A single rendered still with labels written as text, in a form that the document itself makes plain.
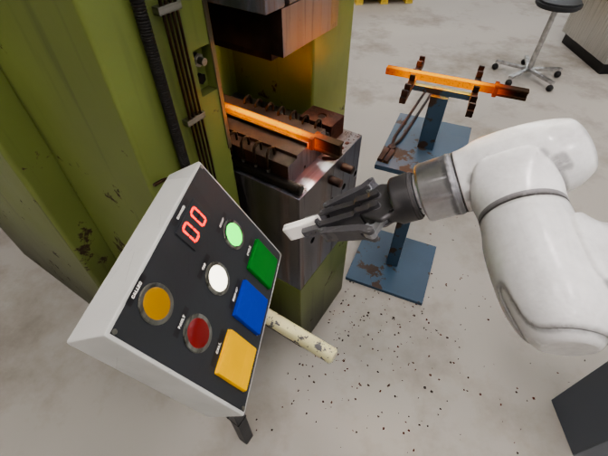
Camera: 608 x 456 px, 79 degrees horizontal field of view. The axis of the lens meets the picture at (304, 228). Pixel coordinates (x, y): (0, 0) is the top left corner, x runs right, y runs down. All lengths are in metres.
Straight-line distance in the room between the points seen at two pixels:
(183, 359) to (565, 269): 0.48
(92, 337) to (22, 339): 1.69
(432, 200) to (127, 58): 0.57
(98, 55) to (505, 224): 0.65
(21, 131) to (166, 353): 0.81
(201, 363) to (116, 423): 1.24
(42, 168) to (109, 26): 0.62
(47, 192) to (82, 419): 0.97
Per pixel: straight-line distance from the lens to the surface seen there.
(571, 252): 0.46
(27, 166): 1.25
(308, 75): 1.30
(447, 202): 0.54
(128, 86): 0.78
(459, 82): 1.42
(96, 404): 1.88
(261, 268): 0.73
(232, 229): 0.69
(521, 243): 0.46
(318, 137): 1.06
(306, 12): 0.92
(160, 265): 0.57
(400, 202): 0.55
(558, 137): 0.54
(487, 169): 0.52
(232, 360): 0.64
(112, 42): 0.75
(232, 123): 1.20
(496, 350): 1.96
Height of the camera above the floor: 1.60
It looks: 47 degrees down
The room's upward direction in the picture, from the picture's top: straight up
